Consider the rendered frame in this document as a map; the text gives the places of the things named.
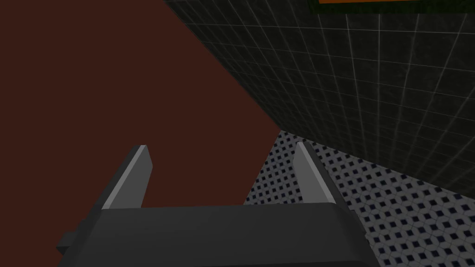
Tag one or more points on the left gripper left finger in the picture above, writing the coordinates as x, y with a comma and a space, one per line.
130, 181

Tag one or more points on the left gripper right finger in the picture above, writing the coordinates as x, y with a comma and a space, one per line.
311, 181

